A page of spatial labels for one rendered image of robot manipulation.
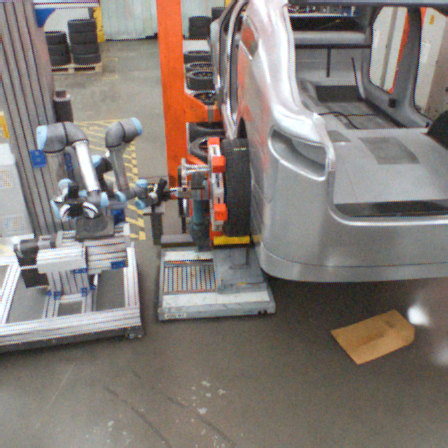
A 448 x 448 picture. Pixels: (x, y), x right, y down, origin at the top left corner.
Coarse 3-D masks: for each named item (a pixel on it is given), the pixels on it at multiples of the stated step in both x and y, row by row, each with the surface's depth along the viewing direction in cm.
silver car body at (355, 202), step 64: (256, 0) 305; (320, 0) 269; (384, 0) 272; (256, 64) 230; (320, 64) 492; (256, 128) 221; (320, 128) 172; (384, 128) 409; (256, 192) 231; (320, 192) 181; (384, 192) 268; (320, 256) 201; (384, 256) 199
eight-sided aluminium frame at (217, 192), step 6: (210, 150) 276; (216, 150) 281; (210, 156) 273; (210, 174) 307; (222, 180) 261; (216, 186) 260; (222, 186) 260; (216, 192) 259; (222, 192) 259; (216, 198) 261; (222, 198) 261; (210, 204) 309; (216, 204) 263; (210, 210) 308; (210, 216) 307; (216, 222) 270; (222, 222) 270; (216, 228) 289
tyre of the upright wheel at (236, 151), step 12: (228, 144) 268; (240, 144) 268; (228, 156) 260; (240, 156) 261; (228, 168) 257; (240, 168) 257; (228, 180) 256; (240, 180) 256; (228, 192) 256; (240, 192) 256; (228, 204) 259; (240, 204) 258; (228, 216) 263; (240, 216) 262; (228, 228) 270; (240, 228) 270
